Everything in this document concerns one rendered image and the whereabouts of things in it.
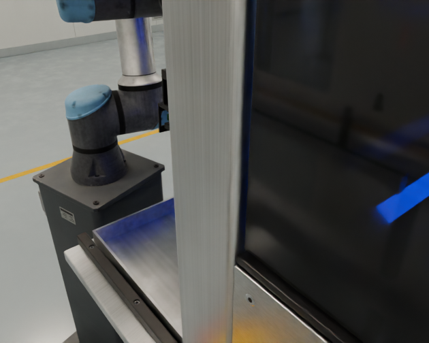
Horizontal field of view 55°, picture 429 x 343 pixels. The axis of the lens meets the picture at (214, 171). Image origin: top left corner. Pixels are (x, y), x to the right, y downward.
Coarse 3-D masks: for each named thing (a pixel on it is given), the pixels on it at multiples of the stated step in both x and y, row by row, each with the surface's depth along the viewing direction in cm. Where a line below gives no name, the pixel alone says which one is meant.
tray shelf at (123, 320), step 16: (80, 256) 72; (80, 272) 69; (96, 272) 69; (96, 288) 66; (112, 288) 66; (112, 304) 63; (112, 320) 61; (128, 320) 61; (128, 336) 58; (144, 336) 58
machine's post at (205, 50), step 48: (192, 0) 20; (240, 0) 18; (192, 48) 21; (240, 48) 19; (192, 96) 22; (240, 96) 20; (192, 144) 24; (240, 144) 21; (192, 192) 26; (240, 192) 23; (192, 240) 28; (240, 240) 25; (192, 288) 31; (192, 336) 34
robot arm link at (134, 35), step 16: (128, 32) 99; (144, 32) 100; (128, 48) 100; (144, 48) 101; (128, 64) 102; (144, 64) 102; (128, 80) 103; (144, 80) 103; (160, 80) 106; (128, 96) 104; (144, 96) 104; (160, 96) 106; (128, 112) 104; (144, 112) 105; (128, 128) 106; (144, 128) 108
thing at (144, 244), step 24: (144, 216) 79; (168, 216) 82; (96, 240) 73; (120, 240) 76; (144, 240) 76; (168, 240) 76; (120, 264) 66; (144, 264) 70; (168, 264) 70; (144, 288) 66; (168, 288) 66; (168, 312) 62
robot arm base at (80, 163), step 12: (72, 144) 107; (72, 156) 109; (84, 156) 106; (96, 156) 106; (108, 156) 107; (120, 156) 111; (72, 168) 109; (84, 168) 106; (96, 168) 107; (108, 168) 108; (120, 168) 110; (84, 180) 107; (96, 180) 107; (108, 180) 108
